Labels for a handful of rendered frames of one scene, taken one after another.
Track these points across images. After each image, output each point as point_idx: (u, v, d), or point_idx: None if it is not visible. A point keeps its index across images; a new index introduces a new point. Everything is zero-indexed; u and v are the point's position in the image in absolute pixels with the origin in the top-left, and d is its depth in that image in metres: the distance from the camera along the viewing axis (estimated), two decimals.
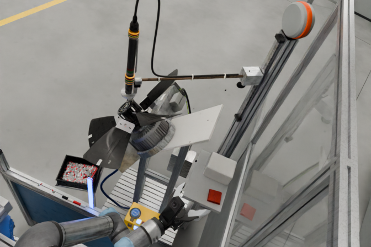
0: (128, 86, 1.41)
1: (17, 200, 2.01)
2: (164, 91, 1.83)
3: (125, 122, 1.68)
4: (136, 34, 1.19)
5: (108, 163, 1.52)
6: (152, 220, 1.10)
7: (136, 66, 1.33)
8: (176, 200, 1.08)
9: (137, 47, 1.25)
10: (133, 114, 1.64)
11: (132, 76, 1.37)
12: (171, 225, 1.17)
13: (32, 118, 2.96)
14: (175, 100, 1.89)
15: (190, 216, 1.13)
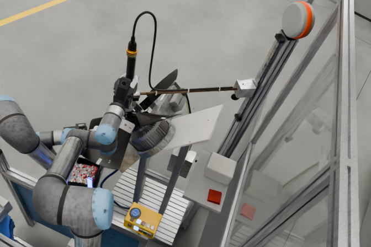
0: None
1: (17, 200, 2.01)
2: None
3: (125, 121, 1.68)
4: (134, 53, 1.26)
5: (108, 162, 1.52)
6: (111, 105, 1.26)
7: None
8: (124, 79, 1.26)
9: (135, 64, 1.33)
10: (133, 114, 1.64)
11: None
12: (123, 106, 1.36)
13: (32, 118, 2.96)
14: (175, 100, 1.89)
15: (134, 86, 1.35)
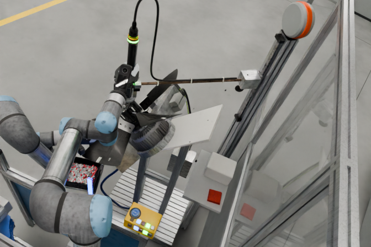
0: None
1: (17, 200, 2.01)
2: (164, 91, 1.83)
3: (125, 122, 1.69)
4: (135, 39, 1.21)
5: (108, 160, 1.50)
6: (112, 92, 1.21)
7: None
8: (125, 66, 1.21)
9: (136, 51, 1.28)
10: (133, 114, 1.64)
11: None
12: (125, 95, 1.31)
13: (32, 118, 2.96)
14: (175, 100, 1.89)
15: (136, 75, 1.30)
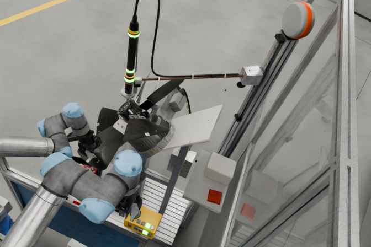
0: (128, 86, 1.41)
1: (17, 200, 2.01)
2: (169, 92, 1.77)
3: (122, 122, 1.71)
4: (136, 33, 1.19)
5: (96, 162, 1.57)
6: None
7: (136, 66, 1.32)
8: None
9: (137, 46, 1.25)
10: (128, 117, 1.64)
11: (132, 76, 1.37)
12: (121, 209, 0.95)
13: (32, 118, 2.96)
14: (175, 100, 1.89)
15: None
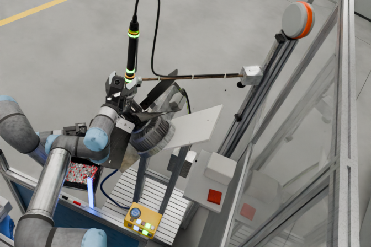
0: None
1: (17, 200, 2.01)
2: None
3: None
4: (136, 33, 1.19)
5: None
6: (103, 106, 1.12)
7: (136, 66, 1.32)
8: (117, 78, 1.12)
9: (137, 46, 1.25)
10: None
11: (132, 76, 1.37)
12: (117, 108, 1.23)
13: (32, 118, 2.96)
14: (175, 100, 1.89)
15: (131, 88, 1.21)
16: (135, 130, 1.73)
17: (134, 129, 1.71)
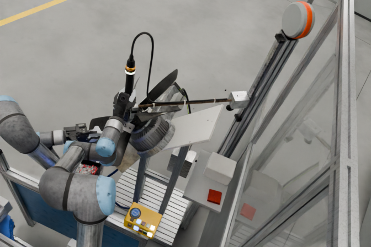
0: None
1: (17, 200, 2.01)
2: None
3: None
4: (132, 70, 1.33)
5: None
6: (111, 119, 1.33)
7: (131, 95, 1.47)
8: (123, 95, 1.33)
9: (133, 79, 1.40)
10: None
11: None
12: (123, 118, 1.44)
13: (32, 118, 2.96)
14: (175, 100, 1.89)
15: (133, 100, 1.43)
16: (135, 130, 1.73)
17: (134, 129, 1.71)
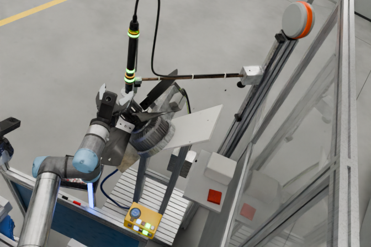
0: (128, 86, 1.41)
1: (17, 200, 2.01)
2: None
3: (122, 118, 1.77)
4: (136, 33, 1.19)
5: None
6: (93, 124, 1.06)
7: (136, 66, 1.32)
8: (109, 94, 1.06)
9: (137, 46, 1.25)
10: None
11: (132, 76, 1.37)
12: (110, 124, 1.17)
13: (32, 118, 2.96)
14: (175, 100, 1.89)
15: (124, 104, 1.15)
16: (135, 130, 1.73)
17: (134, 129, 1.71)
